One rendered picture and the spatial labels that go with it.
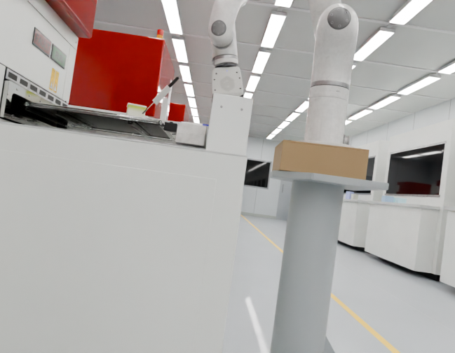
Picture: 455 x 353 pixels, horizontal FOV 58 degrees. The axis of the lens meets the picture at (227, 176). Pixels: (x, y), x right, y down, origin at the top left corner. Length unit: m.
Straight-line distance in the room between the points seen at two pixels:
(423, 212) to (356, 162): 4.40
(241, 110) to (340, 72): 0.45
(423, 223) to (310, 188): 4.44
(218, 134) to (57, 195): 0.38
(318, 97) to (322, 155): 0.19
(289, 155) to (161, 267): 0.51
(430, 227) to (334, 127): 4.46
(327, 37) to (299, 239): 0.60
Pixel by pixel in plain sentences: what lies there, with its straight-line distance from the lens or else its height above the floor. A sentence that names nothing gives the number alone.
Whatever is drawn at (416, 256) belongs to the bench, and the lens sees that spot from 5.62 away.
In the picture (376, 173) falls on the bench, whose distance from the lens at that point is 7.65.
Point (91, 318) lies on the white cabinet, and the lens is 0.96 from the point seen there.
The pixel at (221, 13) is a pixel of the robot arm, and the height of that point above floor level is 1.27.
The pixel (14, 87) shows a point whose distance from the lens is 1.22.
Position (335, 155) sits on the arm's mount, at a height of 0.88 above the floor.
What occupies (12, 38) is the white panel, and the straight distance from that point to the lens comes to 1.24.
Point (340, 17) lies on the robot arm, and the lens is 1.29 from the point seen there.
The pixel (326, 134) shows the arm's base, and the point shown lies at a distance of 1.27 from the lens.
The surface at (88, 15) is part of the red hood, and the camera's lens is 1.61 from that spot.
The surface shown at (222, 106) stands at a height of 0.93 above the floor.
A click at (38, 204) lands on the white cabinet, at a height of 0.66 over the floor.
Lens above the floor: 0.74
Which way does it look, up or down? 2 degrees up
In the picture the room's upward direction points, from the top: 8 degrees clockwise
